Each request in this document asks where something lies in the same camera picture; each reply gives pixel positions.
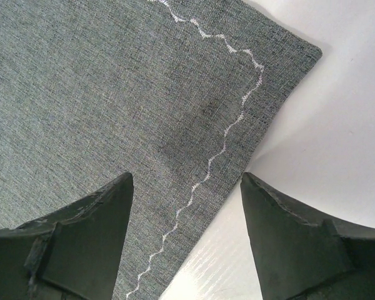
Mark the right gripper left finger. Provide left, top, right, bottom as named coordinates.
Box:
left=0, top=172, right=134, bottom=299

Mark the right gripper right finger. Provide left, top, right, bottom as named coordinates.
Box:
left=241, top=172, right=375, bottom=299

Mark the grey cloth napkin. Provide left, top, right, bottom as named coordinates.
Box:
left=0, top=1, right=322, bottom=299

